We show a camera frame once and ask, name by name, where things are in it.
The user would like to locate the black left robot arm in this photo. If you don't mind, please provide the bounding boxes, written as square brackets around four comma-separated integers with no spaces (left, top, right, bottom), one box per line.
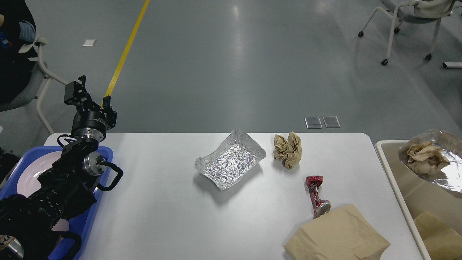
[1,75,123,260]

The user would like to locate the person in black clothes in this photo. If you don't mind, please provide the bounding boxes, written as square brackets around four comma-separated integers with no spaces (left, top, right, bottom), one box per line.
[0,0,36,104]

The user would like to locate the grey chair in background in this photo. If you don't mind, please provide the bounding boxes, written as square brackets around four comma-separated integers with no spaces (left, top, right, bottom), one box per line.
[358,0,456,66]

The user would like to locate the brown paper bag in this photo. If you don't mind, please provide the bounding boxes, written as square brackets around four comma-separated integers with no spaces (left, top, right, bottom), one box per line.
[414,211,462,260]
[284,204,391,260]

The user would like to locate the white floor tag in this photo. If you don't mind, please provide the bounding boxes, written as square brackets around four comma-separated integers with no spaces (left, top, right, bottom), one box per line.
[82,39,97,47]

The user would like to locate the foil tray with paper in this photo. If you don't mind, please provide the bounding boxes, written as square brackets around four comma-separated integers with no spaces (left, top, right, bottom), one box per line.
[397,129,462,199]

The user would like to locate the small crumpled brown paper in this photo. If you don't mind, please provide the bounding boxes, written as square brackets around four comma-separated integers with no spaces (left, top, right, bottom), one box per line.
[273,132,302,170]

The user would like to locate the blue plastic tray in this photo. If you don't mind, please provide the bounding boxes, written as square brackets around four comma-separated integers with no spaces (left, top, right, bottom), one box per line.
[0,146,113,260]

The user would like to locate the crushed red soda can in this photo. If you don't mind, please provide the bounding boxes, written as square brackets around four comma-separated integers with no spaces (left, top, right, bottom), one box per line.
[305,175,331,219]

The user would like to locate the grey office chair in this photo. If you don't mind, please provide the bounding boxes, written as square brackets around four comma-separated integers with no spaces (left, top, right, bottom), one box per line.
[0,34,69,134]

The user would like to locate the brown paper ball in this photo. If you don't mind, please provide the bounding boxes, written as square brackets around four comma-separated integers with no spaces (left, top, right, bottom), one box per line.
[406,141,450,176]

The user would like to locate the silver floor outlet plates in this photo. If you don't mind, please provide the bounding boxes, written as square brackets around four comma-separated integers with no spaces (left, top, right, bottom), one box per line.
[304,116,341,129]

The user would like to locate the pink plate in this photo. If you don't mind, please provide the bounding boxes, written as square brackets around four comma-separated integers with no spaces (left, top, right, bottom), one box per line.
[17,151,61,197]

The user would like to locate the beige plastic bin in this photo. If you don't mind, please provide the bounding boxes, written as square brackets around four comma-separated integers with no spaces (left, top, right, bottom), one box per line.
[375,140,462,260]

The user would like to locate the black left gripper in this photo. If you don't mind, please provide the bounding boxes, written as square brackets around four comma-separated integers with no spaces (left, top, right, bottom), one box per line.
[64,75,117,142]

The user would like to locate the empty crumpled foil tray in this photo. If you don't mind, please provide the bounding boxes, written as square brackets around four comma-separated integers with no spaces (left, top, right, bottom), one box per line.
[195,129,267,191]

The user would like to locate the white object at right edge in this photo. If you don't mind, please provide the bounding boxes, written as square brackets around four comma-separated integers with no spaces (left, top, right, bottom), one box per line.
[443,61,462,69]

